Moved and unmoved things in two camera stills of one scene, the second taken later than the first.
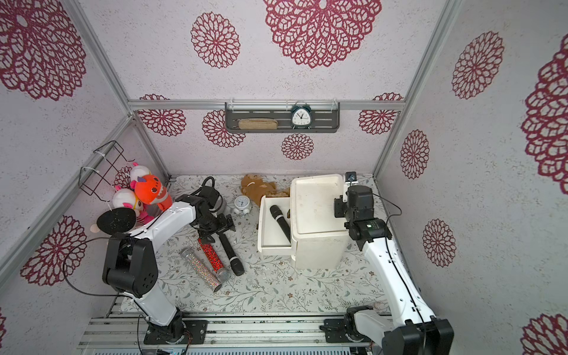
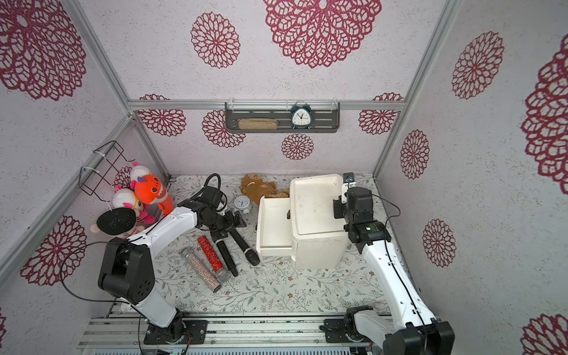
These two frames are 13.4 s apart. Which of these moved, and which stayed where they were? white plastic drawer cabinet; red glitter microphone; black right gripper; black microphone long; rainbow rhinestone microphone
Moved: black microphone long
Stayed: black right gripper; rainbow rhinestone microphone; white plastic drawer cabinet; red glitter microphone
